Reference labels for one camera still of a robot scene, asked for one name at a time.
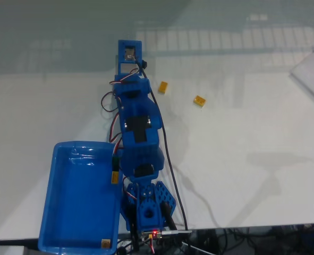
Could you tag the black lego brick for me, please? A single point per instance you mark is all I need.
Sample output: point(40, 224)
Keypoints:
point(145, 64)

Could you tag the yellow lego brick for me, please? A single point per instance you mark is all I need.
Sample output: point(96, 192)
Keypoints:
point(162, 87)
point(199, 101)

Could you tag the dark green brick on bin rim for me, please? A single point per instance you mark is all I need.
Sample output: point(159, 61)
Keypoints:
point(115, 161)

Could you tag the yellow brick on bin rim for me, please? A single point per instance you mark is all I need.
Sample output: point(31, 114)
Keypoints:
point(115, 177)

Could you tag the blue plastic bin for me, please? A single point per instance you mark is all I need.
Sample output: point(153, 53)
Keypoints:
point(77, 202)

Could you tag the motor control board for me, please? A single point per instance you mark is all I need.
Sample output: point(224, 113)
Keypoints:
point(152, 234)

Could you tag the white plug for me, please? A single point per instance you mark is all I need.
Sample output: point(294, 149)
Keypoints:
point(178, 231)

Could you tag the grey board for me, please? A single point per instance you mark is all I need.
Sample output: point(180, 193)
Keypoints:
point(313, 74)

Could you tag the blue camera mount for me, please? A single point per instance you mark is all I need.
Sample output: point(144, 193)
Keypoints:
point(130, 42)

